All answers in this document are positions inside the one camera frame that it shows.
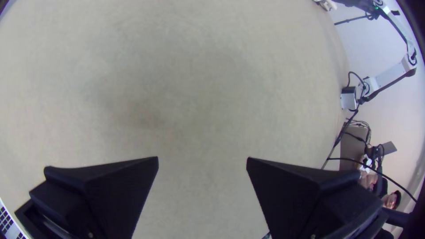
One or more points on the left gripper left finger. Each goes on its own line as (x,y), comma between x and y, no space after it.
(99,199)

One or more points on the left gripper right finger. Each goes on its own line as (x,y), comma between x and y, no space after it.
(305,199)

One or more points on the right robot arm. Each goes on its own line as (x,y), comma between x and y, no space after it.
(388,74)

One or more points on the person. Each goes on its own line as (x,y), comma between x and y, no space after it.
(390,199)

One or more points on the white laundry basket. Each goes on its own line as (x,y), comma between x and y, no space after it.
(8,222)

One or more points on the black tripod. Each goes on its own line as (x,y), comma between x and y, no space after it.
(352,19)

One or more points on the pile of folded clothes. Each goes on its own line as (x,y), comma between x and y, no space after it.
(325,4)

